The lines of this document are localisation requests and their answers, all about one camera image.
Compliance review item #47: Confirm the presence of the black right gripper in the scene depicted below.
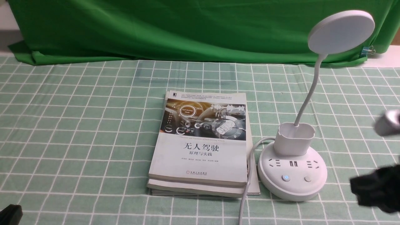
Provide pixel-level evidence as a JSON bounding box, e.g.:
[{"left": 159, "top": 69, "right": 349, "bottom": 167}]
[{"left": 349, "top": 164, "right": 400, "bottom": 214}]

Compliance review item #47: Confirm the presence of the white desk lamp with sockets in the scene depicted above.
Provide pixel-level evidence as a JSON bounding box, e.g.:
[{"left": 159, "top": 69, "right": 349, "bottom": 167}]
[{"left": 258, "top": 10, "right": 375, "bottom": 201}]

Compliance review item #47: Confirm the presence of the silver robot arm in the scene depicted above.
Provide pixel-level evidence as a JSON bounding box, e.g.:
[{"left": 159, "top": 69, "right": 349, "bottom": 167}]
[{"left": 349, "top": 109, "right": 400, "bottom": 214}]

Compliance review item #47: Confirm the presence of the blue binder clip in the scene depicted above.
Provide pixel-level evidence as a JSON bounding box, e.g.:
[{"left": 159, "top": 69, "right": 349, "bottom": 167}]
[{"left": 360, "top": 45, "right": 376, "bottom": 58}]

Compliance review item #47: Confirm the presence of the top book self-driving cover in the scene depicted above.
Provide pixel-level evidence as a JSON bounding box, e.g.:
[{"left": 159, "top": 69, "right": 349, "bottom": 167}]
[{"left": 148, "top": 91, "right": 248, "bottom": 188}]

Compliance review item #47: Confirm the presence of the green backdrop cloth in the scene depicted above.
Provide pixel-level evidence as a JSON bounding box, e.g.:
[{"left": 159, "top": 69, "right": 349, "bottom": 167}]
[{"left": 8, "top": 0, "right": 399, "bottom": 66}]

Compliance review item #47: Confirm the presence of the bottom book under stack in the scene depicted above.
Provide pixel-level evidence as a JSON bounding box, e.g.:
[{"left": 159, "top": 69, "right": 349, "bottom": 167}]
[{"left": 147, "top": 92, "right": 261, "bottom": 198}]

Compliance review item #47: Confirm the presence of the green checkered tablecloth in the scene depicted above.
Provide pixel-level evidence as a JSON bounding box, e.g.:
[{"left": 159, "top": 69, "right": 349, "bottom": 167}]
[{"left": 0, "top": 56, "right": 400, "bottom": 225}]

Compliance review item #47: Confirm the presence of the black object bottom left corner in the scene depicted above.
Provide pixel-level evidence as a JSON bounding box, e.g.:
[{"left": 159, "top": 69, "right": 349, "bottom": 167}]
[{"left": 0, "top": 204, "right": 23, "bottom": 225}]

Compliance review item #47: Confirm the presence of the white lamp power cable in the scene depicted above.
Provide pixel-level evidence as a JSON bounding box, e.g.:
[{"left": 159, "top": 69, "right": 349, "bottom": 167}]
[{"left": 237, "top": 137, "right": 276, "bottom": 225}]

